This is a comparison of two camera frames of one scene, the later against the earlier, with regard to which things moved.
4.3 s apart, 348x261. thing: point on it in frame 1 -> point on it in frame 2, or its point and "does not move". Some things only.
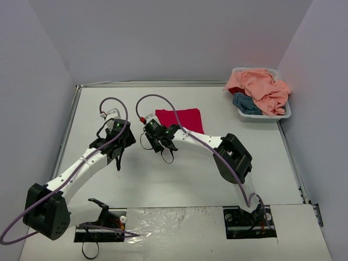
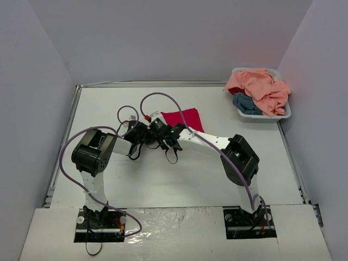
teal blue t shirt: x=246 y=104 does not move
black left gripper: x=117 y=153 -> x=140 y=132
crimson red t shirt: x=191 y=118 does not move
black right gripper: x=153 y=141 does not move
